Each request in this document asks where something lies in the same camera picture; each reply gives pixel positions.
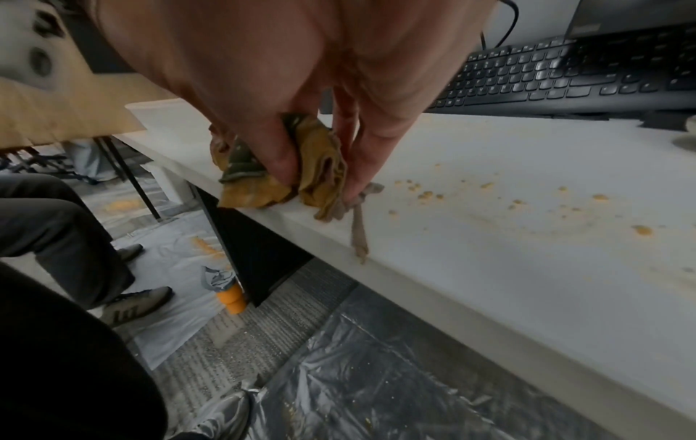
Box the person's right hand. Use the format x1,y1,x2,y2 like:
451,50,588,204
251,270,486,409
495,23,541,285
89,0,499,203

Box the person's left hand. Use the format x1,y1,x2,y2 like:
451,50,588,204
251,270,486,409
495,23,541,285
209,123,241,171

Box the yellow and green cleaning cloth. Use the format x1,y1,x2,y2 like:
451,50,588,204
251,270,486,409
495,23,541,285
209,112,386,266

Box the black keyboard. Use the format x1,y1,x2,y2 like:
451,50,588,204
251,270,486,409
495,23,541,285
428,21,696,117

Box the person's black trousers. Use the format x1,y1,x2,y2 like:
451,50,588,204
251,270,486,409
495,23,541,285
0,262,170,440

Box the person's silver right shoe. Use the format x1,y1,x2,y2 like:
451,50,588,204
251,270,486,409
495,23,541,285
168,389,254,440

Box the black metal table leg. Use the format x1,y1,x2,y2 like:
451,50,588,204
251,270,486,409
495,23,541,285
94,134,163,221

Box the brown cardboard box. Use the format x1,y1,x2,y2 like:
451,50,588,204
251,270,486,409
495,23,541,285
0,25,148,149

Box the black office chair base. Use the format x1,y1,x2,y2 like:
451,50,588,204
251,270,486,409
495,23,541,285
0,152,102,186

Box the white partition panel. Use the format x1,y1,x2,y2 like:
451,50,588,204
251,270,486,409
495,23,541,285
478,0,583,51

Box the clear plastic floor sheet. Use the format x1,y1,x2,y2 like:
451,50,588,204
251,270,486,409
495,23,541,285
53,171,600,440

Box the black monitor with red-striped stand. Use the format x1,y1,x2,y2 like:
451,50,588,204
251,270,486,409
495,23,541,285
562,0,696,42

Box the scattered yellow crumbs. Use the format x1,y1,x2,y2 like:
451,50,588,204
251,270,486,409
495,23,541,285
388,160,696,276

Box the thick black computer cable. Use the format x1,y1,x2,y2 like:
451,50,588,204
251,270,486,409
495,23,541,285
481,0,521,49

